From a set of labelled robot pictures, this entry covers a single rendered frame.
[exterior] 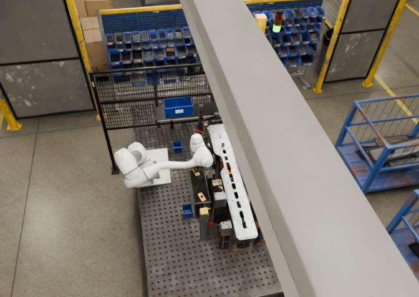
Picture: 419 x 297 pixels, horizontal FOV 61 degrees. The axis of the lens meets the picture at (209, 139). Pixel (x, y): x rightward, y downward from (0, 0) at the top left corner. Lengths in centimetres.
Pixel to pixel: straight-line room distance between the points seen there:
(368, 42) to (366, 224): 577
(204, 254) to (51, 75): 314
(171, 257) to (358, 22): 419
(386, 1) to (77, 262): 518
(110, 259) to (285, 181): 379
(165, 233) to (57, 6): 283
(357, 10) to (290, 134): 522
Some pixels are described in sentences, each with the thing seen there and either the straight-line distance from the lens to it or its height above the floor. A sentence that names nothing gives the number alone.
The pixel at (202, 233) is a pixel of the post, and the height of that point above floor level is 84.
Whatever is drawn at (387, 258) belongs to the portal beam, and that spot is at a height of 333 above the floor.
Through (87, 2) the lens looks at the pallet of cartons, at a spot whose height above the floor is 73.
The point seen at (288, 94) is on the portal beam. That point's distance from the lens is 58.
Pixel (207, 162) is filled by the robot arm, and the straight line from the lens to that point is 275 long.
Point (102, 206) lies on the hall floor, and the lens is 454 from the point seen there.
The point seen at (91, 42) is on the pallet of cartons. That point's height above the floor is 74.
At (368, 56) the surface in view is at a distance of 634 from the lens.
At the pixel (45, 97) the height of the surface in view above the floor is 48.
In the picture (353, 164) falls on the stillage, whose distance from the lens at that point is 502.
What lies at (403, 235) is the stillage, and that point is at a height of 16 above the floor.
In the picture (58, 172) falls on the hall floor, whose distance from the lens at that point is 503.
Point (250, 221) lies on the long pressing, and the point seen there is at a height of 100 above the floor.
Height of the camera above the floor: 368
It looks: 46 degrees down
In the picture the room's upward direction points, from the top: 2 degrees clockwise
